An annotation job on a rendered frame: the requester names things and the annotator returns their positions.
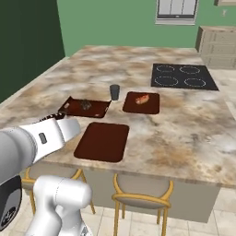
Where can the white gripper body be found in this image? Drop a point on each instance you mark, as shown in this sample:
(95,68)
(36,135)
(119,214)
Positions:
(70,127)

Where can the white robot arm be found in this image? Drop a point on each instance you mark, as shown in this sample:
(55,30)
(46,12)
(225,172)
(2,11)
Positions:
(52,196)

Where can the dark red tray with scraps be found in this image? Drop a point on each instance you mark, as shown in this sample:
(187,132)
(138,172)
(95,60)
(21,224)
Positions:
(98,107)

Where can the empty dark red tray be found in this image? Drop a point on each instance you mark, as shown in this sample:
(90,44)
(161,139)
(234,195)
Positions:
(103,142)

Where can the dark red tray with sausage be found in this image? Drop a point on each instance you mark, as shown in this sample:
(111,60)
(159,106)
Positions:
(150,106)

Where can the small pale food scrap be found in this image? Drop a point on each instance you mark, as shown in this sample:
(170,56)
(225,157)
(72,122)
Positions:
(97,115)
(66,106)

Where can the dark brown lump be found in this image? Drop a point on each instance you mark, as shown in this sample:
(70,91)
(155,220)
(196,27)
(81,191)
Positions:
(85,104)

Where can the dark grey cup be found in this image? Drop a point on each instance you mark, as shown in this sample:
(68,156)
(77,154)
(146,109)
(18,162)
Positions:
(114,92)

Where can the yellow framed stool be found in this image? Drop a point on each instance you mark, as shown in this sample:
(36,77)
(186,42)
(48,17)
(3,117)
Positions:
(27,179)
(141,199)

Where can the pink sausage roll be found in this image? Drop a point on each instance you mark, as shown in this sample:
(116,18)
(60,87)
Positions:
(142,99)

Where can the black hob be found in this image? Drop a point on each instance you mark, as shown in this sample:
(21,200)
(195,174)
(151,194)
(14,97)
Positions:
(184,76)

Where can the white framed window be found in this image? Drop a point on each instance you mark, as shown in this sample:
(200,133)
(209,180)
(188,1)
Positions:
(176,10)

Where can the beige drawer cabinet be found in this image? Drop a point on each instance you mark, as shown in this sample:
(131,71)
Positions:
(218,46)

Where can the white wall socket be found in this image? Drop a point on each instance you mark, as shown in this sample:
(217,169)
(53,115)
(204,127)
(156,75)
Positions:
(224,12)

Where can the beige wall cupboard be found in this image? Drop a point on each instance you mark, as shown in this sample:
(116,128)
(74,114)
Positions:
(226,2)

